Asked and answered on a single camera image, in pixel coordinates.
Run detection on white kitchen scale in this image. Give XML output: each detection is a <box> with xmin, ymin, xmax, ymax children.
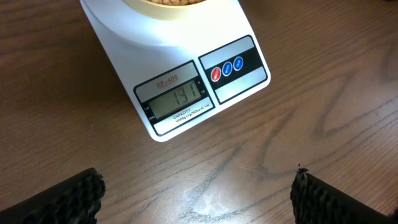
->
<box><xmin>81</xmin><ymin>0</ymin><xmax>271</xmax><ymax>142</ymax></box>

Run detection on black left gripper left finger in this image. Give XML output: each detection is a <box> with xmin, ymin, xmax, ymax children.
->
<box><xmin>1</xmin><ymin>168</ymin><xmax>106</xmax><ymax>224</ymax></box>

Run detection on yellow bowl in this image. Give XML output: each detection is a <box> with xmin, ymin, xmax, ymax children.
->
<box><xmin>124</xmin><ymin>0</ymin><xmax>214</xmax><ymax>21</ymax></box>

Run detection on soybeans in bowl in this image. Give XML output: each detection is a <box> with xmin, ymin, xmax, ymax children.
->
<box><xmin>148</xmin><ymin>0</ymin><xmax>203</xmax><ymax>6</ymax></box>

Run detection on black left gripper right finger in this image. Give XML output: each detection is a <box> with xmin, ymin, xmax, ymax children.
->
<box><xmin>290</xmin><ymin>168</ymin><xmax>397</xmax><ymax>224</ymax></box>

